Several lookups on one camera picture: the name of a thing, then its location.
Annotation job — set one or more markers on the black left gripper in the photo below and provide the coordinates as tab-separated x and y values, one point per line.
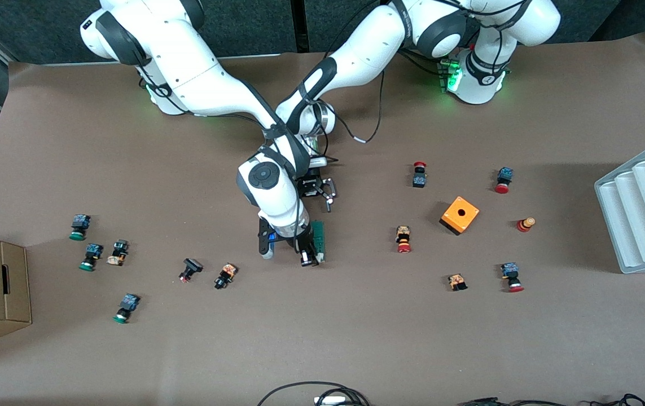
312	185

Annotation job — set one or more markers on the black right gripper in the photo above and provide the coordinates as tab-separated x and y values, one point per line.
305	244

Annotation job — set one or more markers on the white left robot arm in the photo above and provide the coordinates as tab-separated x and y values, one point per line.
378	39

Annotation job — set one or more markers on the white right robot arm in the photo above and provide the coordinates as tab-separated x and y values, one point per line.
203	79

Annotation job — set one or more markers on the red mushroom button orange block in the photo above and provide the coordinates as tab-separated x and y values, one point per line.
403	239

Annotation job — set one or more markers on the black push button orange block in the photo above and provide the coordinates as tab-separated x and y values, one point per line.
225	276

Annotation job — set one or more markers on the red push button black block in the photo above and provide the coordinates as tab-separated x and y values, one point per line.
419	176

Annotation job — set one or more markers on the black square button red light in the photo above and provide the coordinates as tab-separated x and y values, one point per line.
190	269

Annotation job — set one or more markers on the white plug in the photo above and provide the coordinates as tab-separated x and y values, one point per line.
330	401

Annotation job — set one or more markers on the orange black contact block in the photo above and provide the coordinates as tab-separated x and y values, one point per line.
457	282

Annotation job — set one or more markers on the red mushroom button blue block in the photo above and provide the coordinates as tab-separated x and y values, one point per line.
511	277
503	180

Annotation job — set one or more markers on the green push button blue block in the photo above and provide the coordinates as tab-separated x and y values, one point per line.
91	256
126	308
79	226

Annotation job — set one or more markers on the black push button beige block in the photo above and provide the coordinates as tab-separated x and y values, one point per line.
118	252

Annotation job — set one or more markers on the small red yellow button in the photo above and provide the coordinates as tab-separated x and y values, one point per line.
525	224

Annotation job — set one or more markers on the white ribbed plastic tray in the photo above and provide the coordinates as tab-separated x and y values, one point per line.
644	214

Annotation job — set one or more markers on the orange button enclosure box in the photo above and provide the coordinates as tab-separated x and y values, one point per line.
460	215

